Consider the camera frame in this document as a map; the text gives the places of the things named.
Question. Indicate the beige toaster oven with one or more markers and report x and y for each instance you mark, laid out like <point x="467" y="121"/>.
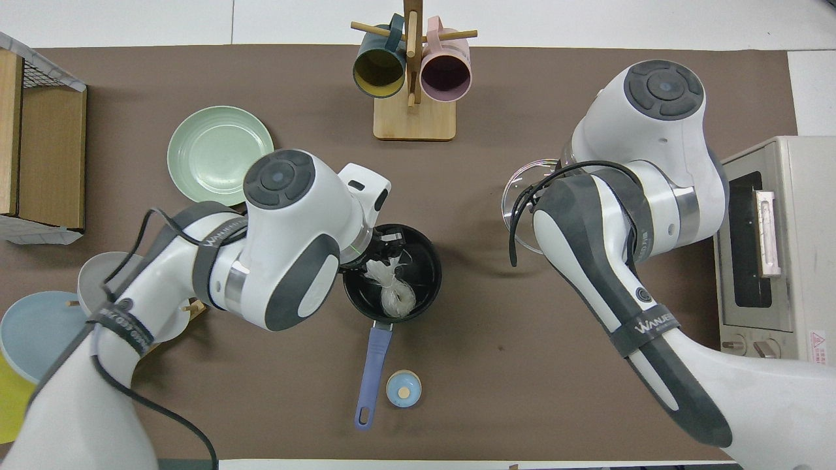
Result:
<point x="800" y="228"/>

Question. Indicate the pale green plate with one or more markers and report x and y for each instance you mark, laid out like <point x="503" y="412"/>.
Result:
<point x="209" y="150"/>

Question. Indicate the brown table mat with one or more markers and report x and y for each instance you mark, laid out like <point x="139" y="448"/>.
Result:
<point x="522" y="391"/>

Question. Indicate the white vermicelli bundle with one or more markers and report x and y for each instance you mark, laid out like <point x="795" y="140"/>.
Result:
<point x="397" y="294"/>

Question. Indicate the wooden plate rack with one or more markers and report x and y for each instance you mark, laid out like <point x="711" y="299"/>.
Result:
<point x="196" y="307"/>

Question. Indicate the light blue plate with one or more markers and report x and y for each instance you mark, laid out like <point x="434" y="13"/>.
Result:
<point x="39" y="333"/>

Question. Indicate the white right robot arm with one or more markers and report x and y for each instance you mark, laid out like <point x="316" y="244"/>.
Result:
<point x="653" y="130"/>

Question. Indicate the yellow plate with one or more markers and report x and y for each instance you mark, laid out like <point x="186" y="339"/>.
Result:
<point x="12" y="405"/>

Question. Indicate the grey plate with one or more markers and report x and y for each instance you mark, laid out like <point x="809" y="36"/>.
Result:
<point x="88" y="287"/>

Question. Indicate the wooden mug tree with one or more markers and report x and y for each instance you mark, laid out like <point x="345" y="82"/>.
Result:
<point x="415" y="121"/>

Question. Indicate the dark teal mug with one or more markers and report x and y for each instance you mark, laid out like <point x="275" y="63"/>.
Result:
<point x="379" y="72"/>

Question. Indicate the pink mug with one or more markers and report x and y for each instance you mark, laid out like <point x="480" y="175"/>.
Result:
<point x="445" y="75"/>

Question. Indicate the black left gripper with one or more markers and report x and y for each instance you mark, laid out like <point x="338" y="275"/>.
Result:
<point x="390" y="234"/>

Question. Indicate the small blue cap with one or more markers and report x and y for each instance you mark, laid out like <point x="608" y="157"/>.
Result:
<point x="403" y="388"/>

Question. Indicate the glass lid with blue knob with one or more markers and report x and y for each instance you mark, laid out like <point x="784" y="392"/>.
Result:
<point x="522" y="196"/>

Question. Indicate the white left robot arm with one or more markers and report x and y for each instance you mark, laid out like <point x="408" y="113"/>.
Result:
<point x="294" y="215"/>

